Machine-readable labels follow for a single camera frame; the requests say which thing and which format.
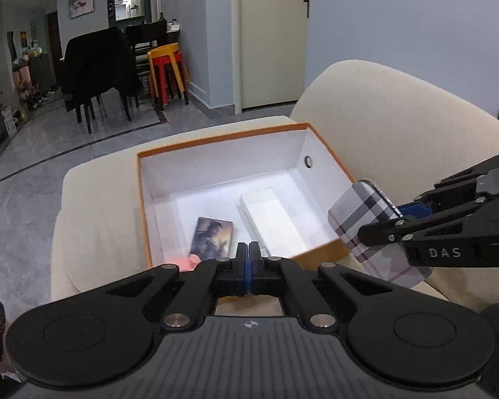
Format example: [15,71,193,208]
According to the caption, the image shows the beige sofa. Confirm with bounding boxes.
[50,59,499,312]

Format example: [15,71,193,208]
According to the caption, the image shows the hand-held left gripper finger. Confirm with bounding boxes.
[249,242,404,332]
[87,241,250,332]

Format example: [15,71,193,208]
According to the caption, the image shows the dark shoe cabinet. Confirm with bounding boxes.
[27,52,57,92]

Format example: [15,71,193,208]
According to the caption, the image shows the black jacket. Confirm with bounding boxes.
[62,27,142,111]

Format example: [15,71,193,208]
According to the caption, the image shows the white floor box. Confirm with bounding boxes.
[2,106,17,138]

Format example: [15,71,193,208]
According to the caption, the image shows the cream door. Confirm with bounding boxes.
[239,0,312,113]

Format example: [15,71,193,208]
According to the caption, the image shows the orange cardboard box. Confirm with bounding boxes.
[136,122,358,275]

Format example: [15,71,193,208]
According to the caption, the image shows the red stool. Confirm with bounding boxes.
[152,53,188,106]

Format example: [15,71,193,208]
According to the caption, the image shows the illustrated card box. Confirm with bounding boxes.
[189,217,235,258]

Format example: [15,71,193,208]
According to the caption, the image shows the wall mirror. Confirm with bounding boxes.
[114,0,145,22]

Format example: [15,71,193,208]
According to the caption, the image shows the plaid case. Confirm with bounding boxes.
[328,180,435,289]

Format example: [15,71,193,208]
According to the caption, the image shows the stacked red yellow stools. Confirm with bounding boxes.
[147,43,191,109]

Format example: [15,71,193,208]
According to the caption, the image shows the framed wall painting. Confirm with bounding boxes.
[69,0,94,19]

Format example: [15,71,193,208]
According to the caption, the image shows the pink cup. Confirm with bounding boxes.
[156,256,202,273]

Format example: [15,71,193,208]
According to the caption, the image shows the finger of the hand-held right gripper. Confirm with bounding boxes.
[358,189,499,247]
[398,152,499,219]

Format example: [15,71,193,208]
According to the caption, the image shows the long white box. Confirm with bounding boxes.
[238,187,342,258]

